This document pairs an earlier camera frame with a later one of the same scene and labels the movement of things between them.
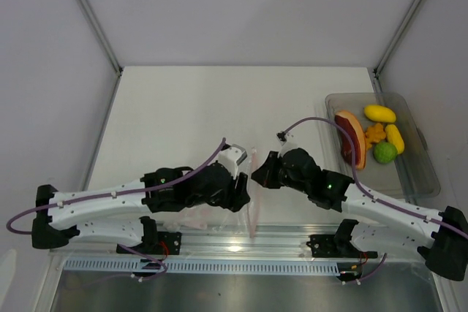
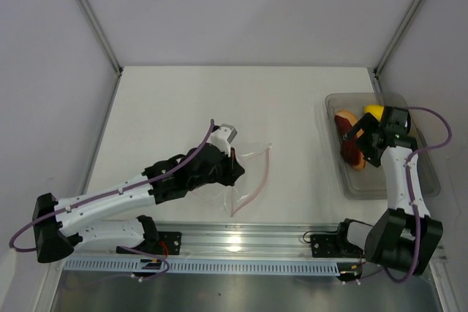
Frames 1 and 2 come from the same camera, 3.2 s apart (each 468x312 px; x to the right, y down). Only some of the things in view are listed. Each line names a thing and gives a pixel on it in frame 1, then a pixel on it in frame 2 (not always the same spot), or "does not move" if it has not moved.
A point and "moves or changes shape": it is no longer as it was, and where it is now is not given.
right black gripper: x=265 y=174 → x=367 y=123
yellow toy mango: x=379 y=113 does not move
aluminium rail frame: x=235 y=240 does not move
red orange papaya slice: x=353 y=127 does not move
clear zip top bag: x=245 y=219 moves or changes shape
